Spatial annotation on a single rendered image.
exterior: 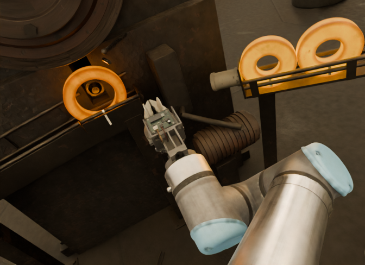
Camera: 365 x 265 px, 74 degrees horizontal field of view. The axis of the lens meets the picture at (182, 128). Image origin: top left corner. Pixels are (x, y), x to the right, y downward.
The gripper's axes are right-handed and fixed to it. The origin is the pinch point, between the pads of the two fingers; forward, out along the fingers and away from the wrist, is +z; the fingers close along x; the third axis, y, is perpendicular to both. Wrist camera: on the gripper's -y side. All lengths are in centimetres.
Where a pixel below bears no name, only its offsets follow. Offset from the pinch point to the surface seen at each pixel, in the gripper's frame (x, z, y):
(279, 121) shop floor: -71, 17, -83
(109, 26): 0.8, 19.4, 12.5
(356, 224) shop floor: -55, -46, -64
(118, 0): -3.8, 20.9, 17.0
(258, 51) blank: -33.3, 1.2, 0.3
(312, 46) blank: -44.4, -6.2, 1.6
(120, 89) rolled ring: 5.7, 16.2, -5.5
